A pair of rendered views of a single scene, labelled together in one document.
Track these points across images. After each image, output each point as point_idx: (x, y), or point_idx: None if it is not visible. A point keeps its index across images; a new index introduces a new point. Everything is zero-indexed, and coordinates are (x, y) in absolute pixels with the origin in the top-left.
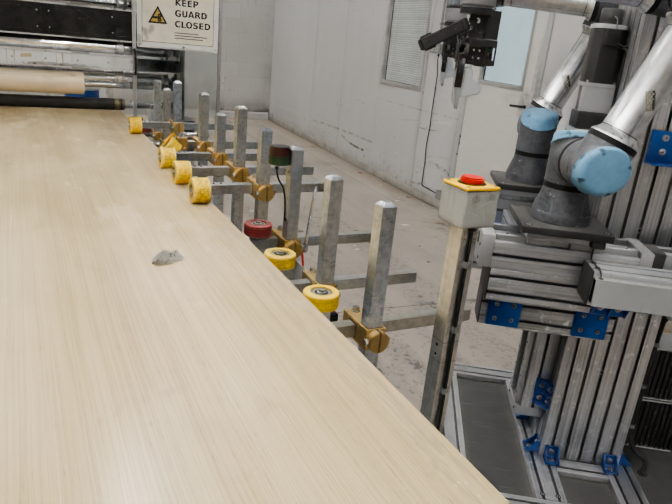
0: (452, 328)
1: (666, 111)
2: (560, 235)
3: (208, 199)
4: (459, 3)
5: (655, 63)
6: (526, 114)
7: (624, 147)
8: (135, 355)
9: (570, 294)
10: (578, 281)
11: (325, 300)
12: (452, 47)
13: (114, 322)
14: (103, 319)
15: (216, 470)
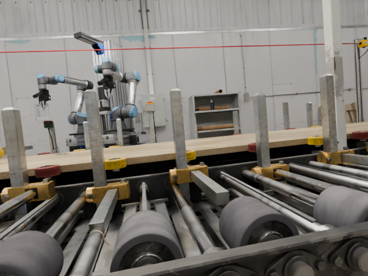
0: (155, 134)
1: (121, 104)
2: (127, 129)
3: (3, 155)
4: (44, 82)
5: (132, 89)
6: (80, 113)
7: (135, 105)
8: (134, 149)
9: (129, 145)
10: (130, 141)
11: (119, 145)
12: (45, 96)
13: (110, 151)
14: (107, 152)
15: (185, 143)
